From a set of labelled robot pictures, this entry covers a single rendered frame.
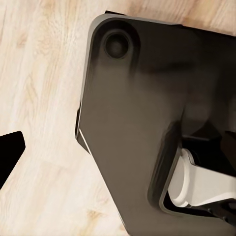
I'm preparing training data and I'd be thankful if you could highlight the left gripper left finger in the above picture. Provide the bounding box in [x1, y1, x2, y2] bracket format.
[0, 131, 26, 190]

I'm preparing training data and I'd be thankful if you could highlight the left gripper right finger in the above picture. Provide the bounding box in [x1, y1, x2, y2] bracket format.
[220, 130, 236, 170]

